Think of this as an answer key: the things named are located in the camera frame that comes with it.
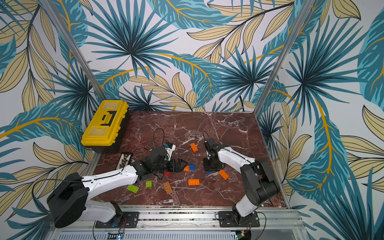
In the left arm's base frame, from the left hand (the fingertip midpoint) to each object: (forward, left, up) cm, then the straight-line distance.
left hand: (181, 165), depth 81 cm
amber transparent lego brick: (-8, +8, -10) cm, 15 cm away
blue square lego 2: (0, -16, -9) cm, 18 cm away
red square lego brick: (-7, +6, +6) cm, 11 cm away
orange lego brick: (+18, -7, -10) cm, 22 cm away
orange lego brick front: (-5, -7, -10) cm, 13 cm away
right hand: (+3, -16, -9) cm, 18 cm away
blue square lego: (+2, -6, -8) cm, 10 cm away
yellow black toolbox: (+17, +44, +7) cm, 48 cm away
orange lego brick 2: (-2, -3, +1) cm, 4 cm away
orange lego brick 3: (0, -25, -11) cm, 27 cm away
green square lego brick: (-7, +18, -9) cm, 21 cm away
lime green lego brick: (-10, +26, -9) cm, 29 cm away
